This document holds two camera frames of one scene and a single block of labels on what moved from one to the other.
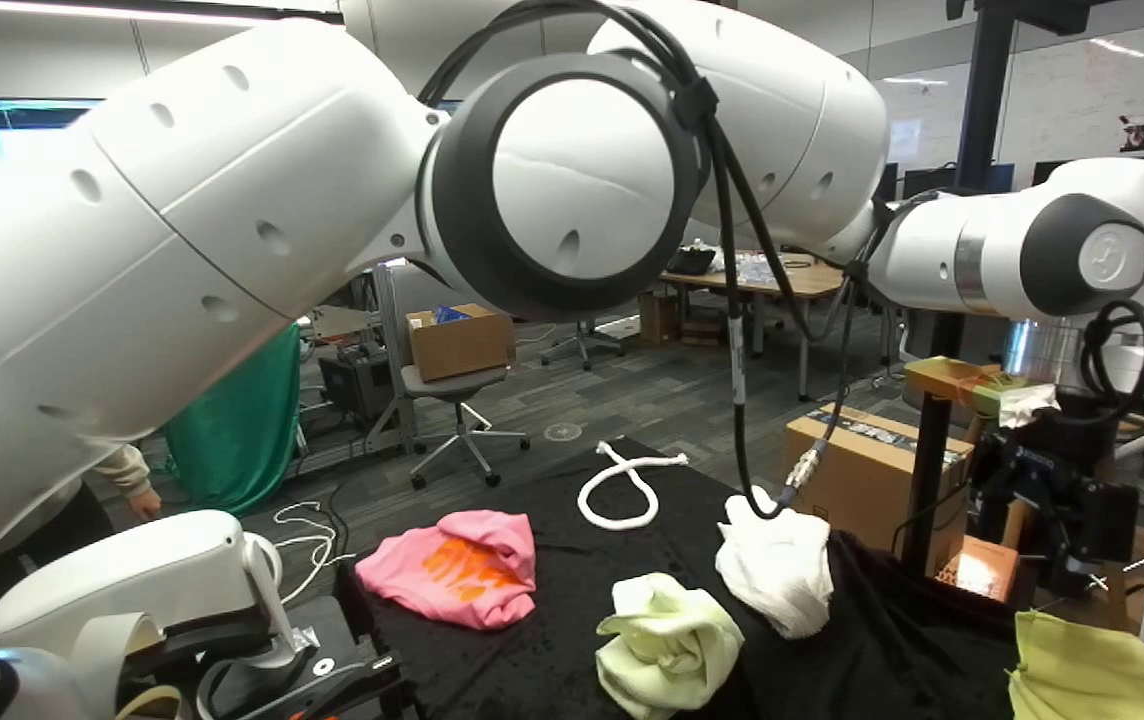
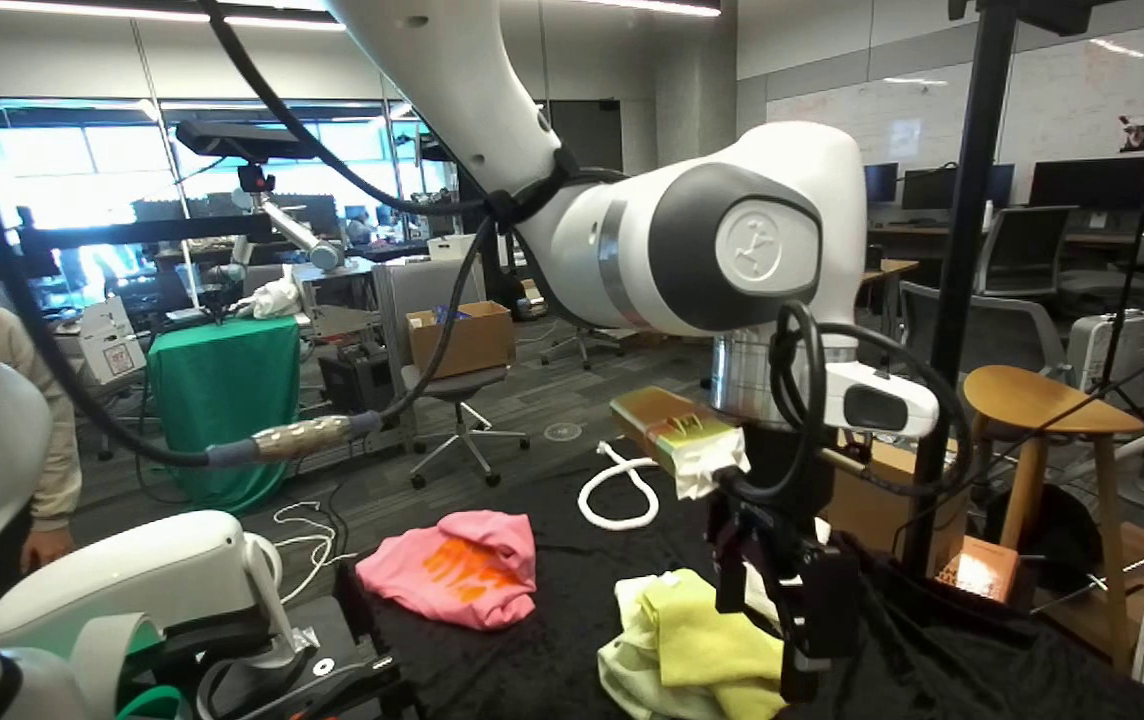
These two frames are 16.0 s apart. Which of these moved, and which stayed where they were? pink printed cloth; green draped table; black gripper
Moved: black gripper
Stayed: pink printed cloth; green draped table
